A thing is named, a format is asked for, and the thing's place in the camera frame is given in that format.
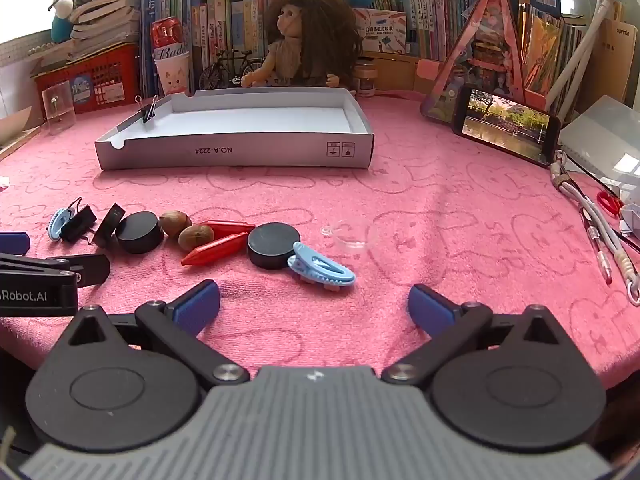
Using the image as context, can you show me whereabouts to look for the white paper cup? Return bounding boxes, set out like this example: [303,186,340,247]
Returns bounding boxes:
[153,52,192,97]

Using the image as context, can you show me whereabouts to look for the red beer can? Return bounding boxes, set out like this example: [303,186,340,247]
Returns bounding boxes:
[150,16,190,59]

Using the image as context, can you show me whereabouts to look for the white cardboard box tray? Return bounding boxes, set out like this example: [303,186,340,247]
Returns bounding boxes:
[94,87,375,171]

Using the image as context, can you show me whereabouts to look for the brown nut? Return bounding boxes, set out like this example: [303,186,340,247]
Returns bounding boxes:
[159,209,193,239]
[178,224,216,253]

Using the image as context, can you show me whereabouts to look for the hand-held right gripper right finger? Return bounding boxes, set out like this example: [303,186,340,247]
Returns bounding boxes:
[382,284,581,387]

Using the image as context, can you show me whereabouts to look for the small blue white plush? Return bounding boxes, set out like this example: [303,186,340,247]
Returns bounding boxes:
[48,0,77,44]

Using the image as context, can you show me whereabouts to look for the large blue hair clip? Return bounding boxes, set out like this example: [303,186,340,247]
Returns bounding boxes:
[286,241,357,292]

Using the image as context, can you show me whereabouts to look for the black smartphone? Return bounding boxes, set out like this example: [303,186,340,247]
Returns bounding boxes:
[452,84,564,169]

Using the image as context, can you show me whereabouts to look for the clear plastic cup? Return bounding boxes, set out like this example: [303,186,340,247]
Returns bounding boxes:
[42,80,77,135]

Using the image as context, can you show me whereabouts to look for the grey cable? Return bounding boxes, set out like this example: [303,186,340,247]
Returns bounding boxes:
[577,199,614,286]

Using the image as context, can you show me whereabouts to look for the wooden drawer shelf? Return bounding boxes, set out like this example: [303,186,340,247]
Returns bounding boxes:
[359,52,451,94]

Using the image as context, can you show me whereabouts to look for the small blue hair clip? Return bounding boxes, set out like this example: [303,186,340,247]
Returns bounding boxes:
[48,208,76,241]

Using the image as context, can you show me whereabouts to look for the small glass jar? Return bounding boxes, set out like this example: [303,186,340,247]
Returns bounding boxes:
[355,59,377,97]

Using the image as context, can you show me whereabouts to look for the brown haired doll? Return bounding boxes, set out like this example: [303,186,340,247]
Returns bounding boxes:
[242,0,364,97]

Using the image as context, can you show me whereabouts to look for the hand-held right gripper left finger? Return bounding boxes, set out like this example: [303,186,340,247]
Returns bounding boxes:
[52,280,251,387]

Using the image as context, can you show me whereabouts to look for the clear plastic lid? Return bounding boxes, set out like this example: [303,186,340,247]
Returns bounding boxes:
[319,219,379,256]

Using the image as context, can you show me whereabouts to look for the row of upright books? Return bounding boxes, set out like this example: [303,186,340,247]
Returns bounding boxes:
[140,0,291,97]

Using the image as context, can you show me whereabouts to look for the pink printed tablecloth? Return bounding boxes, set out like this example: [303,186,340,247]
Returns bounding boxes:
[0,91,640,391]

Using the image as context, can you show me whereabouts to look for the label printer box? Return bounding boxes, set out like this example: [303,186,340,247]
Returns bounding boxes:
[352,7,409,54]

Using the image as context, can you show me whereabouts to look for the white plastic pipes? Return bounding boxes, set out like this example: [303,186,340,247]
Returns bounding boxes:
[544,0,619,117]

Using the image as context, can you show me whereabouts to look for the red scissors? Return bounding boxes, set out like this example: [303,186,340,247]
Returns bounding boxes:
[596,189,625,219]

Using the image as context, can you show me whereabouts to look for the black round puck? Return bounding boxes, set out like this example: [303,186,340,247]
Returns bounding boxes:
[115,211,165,255]
[247,222,302,270]

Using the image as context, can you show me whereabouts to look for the orange picture book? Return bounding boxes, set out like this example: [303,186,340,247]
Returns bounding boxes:
[518,4,565,97]

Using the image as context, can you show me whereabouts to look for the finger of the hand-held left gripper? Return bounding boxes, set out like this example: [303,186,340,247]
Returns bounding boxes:
[0,253,111,289]
[0,232,31,256]

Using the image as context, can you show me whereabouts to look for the large red plastic basket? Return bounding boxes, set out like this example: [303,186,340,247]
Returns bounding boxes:
[32,42,144,115]

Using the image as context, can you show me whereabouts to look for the pink triangular miniature house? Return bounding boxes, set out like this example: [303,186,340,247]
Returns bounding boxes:
[419,0,549,124]

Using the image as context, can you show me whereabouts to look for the stack of lying books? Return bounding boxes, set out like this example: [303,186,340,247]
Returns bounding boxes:
[69,0,144,59]

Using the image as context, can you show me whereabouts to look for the white window frame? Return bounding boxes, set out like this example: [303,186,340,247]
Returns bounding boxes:
[0,0,69,47]

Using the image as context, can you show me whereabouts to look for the black model bicycle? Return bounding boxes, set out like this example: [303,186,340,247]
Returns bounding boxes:
[198,47,266,92]

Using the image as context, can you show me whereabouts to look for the clear plastic folder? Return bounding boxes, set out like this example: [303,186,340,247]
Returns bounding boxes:
[557,94,640,192]

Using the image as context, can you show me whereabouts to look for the white braided cord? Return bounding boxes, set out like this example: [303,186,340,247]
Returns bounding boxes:
[549,152,640,307]

